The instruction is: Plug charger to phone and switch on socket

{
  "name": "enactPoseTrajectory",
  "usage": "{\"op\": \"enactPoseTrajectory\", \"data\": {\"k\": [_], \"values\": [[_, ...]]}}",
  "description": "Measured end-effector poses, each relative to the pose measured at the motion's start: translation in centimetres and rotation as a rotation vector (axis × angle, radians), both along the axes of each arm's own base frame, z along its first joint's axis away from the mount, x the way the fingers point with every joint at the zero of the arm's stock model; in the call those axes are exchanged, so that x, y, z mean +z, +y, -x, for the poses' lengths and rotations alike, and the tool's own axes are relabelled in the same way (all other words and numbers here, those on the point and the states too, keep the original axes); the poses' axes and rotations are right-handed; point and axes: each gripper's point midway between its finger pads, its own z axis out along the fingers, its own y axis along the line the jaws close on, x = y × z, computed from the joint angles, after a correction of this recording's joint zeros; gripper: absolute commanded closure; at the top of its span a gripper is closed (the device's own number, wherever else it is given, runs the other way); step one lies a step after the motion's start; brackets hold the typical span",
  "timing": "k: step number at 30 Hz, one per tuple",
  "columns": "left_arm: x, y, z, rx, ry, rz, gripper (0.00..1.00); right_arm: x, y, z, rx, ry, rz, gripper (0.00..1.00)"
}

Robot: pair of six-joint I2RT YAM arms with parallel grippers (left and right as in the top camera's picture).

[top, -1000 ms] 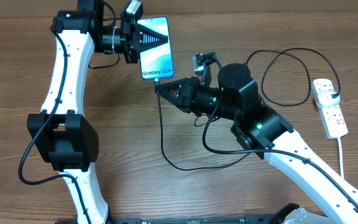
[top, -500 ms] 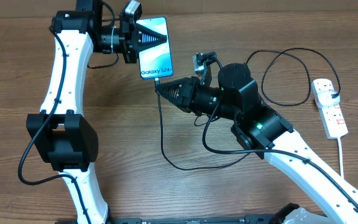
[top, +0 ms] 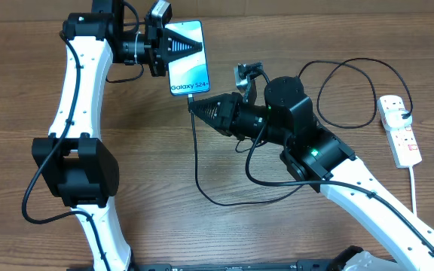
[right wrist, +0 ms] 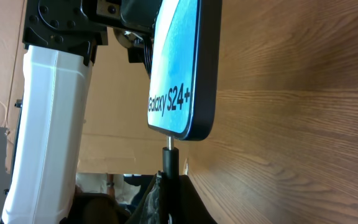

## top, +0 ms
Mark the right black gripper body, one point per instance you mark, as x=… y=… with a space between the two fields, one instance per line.
x=230 y=123

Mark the white USB charger plug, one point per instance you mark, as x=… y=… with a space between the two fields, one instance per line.
x=393 y=120

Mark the white power strip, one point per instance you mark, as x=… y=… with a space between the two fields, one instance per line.
x=402 y=141

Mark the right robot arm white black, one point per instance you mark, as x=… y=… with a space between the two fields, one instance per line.
x=315 y=156

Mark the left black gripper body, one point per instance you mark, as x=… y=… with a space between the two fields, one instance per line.
x=154 y=46

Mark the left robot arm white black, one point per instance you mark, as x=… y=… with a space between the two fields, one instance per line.
x=72 y=159

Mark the blue Galaxy S24 smartphone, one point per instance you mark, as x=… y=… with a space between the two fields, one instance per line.
x=189 y=75

